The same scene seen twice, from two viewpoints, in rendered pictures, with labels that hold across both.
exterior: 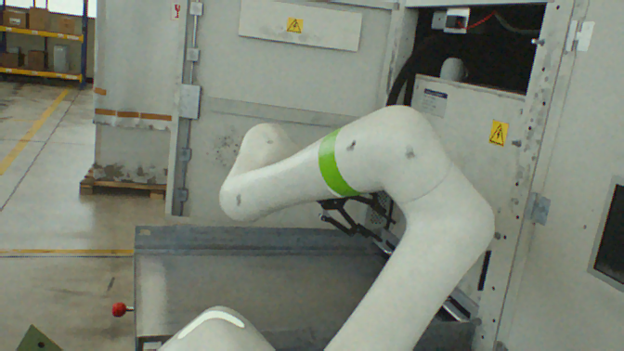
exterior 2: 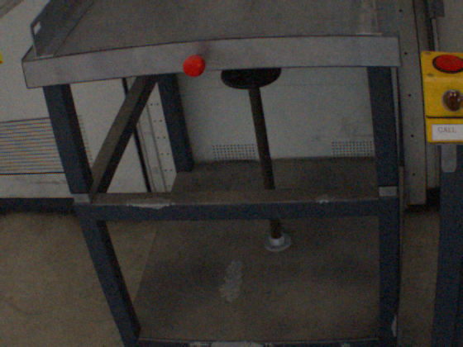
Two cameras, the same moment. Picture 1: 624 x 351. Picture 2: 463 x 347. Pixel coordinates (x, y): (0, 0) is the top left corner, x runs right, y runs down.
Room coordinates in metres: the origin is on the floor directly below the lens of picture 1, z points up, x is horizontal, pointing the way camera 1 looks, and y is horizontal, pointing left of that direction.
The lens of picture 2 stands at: (0.43, 1.31, 1.41)
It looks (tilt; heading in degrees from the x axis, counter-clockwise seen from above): 34 degrees down; 305
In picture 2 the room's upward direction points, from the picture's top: 10 degrees counter-clockwise
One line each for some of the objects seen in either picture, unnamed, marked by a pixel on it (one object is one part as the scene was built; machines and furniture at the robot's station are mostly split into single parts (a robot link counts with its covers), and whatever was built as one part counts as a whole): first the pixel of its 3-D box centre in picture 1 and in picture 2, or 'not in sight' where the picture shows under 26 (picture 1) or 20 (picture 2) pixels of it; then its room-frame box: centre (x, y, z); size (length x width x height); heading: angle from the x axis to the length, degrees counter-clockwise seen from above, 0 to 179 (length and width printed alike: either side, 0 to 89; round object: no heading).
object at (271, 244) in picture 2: not in sight; (277, 239); (1.23, 0.05, 0.18); 0.06 x 0.06 x 0.02
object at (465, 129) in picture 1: (443, 181); not in sight; (1.36, -0.31, 1.15); 0.48 x 0.01 x 0.48; 20
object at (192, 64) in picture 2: (123, 309); (195, 63); (1.11, 0.38, 0.82); 0.04 x 0.03 x 0.03; 110
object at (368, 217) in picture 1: (377, 196); not in sight; (1.54, -0.18, 1.04); 0.08 x 0.05 x 0.17; 110
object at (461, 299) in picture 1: (430, 274); not in sight; (1.37, -0.33, 0.89); 0.54 x 0.05 x 0.06; 20
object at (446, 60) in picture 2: not in sight; (449, 65); (0.70, 0.41, 0.90); 0.04 x 0.04 x 0.02
